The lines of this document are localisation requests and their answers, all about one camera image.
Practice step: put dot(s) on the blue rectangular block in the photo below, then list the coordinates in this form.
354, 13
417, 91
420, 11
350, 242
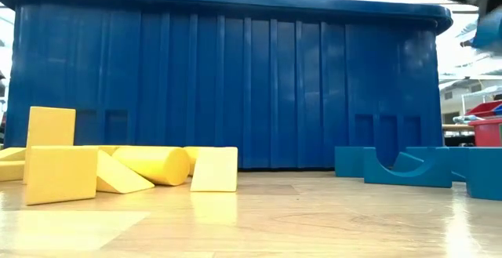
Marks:
490, 30

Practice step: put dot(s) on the blue cube block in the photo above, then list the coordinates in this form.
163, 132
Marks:
484, 173
408, 163
349, 162

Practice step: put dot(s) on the blue arch block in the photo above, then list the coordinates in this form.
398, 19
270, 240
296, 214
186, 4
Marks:
408, 179

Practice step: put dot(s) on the blue plastic bin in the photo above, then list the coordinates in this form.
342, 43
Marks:
235, 93

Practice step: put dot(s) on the yellow cube block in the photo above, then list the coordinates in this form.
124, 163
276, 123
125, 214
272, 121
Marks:
215, 169
60, 175
102, 147

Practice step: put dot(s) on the yellow cylinder block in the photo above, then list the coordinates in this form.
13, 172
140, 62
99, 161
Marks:
157, 164

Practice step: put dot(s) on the overhead light bar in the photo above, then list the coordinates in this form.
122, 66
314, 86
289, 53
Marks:
464, 11

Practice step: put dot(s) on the pale blue background machine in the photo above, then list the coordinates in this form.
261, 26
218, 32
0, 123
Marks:
466, 118

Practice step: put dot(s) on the wooden background table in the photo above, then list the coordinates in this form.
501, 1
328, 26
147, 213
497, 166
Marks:
457, 127

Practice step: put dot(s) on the red plastic crate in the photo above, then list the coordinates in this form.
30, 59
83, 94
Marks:
488, 134

